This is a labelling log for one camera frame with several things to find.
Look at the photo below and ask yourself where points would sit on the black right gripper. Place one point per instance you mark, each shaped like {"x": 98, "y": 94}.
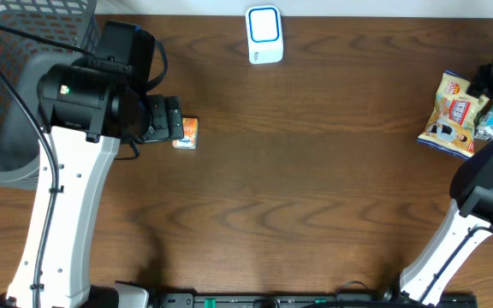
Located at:
{"x": 484, "y": 79}

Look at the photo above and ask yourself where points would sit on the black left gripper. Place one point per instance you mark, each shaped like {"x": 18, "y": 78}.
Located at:
{"x": 175, "y": 123}

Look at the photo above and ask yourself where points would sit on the orange snack packet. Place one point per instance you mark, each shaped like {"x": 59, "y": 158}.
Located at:
{"x": 191, "y": 133}

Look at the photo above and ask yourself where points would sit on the green tissue packet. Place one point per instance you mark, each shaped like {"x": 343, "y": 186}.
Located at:
{"x": 484, "y": 129}

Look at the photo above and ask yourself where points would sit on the yellow snack bag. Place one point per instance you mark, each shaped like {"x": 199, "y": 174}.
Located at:
{"x": 451, "y": 125}

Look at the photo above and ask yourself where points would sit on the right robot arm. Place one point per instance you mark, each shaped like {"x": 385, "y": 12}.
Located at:
{"x": 468, "y": 223}

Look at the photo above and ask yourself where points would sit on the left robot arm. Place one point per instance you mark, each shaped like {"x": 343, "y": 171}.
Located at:
{"x": 90, "y": 107}

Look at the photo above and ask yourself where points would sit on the white barcode scanner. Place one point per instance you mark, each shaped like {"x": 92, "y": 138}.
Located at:
{"x": 264, "y": 34}

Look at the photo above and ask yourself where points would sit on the dark grey plastic basket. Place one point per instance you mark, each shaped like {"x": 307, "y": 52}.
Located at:
{"x": 23, "y": 61}

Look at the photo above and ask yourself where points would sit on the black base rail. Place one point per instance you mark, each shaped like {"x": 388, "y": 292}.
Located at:
{"x": 344, "y": 299}

